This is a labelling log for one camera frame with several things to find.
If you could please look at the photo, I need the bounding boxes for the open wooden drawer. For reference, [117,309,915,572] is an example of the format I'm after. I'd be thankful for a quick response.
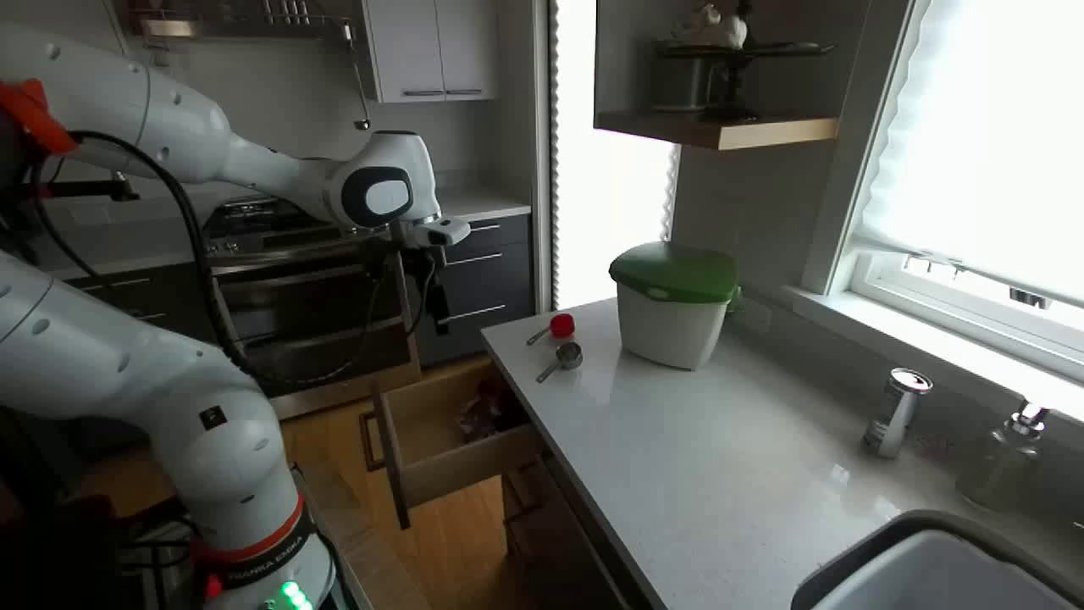
[363,359,541,525]

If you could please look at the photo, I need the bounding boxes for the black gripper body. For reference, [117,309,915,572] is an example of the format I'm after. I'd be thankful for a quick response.
[366,216,471,334]

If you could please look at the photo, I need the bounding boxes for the dark lower cabinet drawers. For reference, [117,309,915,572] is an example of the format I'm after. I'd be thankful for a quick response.
[413,216,534,365]

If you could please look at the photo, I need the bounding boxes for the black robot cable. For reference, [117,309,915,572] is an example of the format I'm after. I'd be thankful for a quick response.
[31,128,255,373]

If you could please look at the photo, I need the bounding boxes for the white figurine on shelf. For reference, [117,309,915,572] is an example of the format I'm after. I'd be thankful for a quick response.
[673,0,751,52]

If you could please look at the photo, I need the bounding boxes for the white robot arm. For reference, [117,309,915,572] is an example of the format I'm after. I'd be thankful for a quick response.
[0,22,466,610]

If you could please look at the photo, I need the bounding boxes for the white sink basin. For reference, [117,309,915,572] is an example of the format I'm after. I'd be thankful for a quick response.
[788,509,1084,610]

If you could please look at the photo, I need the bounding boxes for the stainless steel oven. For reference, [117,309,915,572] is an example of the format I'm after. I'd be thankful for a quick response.
[203,196,408,395]

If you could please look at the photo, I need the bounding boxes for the metal measuring scoop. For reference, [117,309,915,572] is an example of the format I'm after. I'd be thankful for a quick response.
[534,342,581,383]

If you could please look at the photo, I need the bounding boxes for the white bin with green lid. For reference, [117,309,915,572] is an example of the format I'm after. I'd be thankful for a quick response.
[608,240,742,373]

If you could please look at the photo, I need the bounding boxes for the chrome sink faucet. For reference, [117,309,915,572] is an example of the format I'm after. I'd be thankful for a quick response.
[954,401,1058,516]

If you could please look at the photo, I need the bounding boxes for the wooden wall shelf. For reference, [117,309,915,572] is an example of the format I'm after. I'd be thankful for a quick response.
[593,0,871,154]

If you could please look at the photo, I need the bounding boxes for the white upper cabinet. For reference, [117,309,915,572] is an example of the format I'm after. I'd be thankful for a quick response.
[363,0,499,104]

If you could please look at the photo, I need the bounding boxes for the red measuring scoop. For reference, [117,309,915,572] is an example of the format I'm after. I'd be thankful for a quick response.
[526,311,576,345]

